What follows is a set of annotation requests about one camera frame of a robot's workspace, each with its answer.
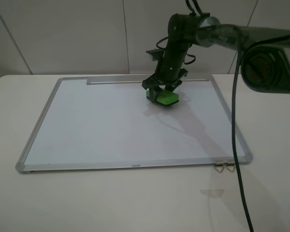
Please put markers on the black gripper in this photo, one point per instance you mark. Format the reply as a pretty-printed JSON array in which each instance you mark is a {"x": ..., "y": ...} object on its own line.
[{"x": 168, "y": 71}]

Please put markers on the green whiteboard eraser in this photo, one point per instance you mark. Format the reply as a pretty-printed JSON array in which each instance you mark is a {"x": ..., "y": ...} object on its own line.
[{"x": 165, "y": 98}]

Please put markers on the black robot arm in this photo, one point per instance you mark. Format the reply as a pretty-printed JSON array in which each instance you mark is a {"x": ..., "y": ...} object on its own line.
[{"x": 263, "y": 55}]

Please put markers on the left metal hanging clip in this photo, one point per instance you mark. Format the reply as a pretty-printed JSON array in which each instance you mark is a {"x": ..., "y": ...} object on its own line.
[{"x": 219, "y": 167}]

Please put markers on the metal hanging clip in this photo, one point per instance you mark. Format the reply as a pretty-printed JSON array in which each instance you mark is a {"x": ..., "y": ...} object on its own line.
[
  {"x": 219, "y": 167},
  {"x": 230, "y": 166}
]

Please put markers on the right metal hanging clip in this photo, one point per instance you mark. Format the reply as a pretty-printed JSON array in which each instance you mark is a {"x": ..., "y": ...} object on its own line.
[{"x": 230, "y": 166}]

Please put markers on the clear tape piece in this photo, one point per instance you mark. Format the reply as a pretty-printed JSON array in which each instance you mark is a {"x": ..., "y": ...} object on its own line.
[{"x": 212, "y": 193}]

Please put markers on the white whiteboard with aluminium frame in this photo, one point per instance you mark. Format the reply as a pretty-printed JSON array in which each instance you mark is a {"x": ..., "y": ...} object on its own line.
[{"x": 106, "y": 122}]

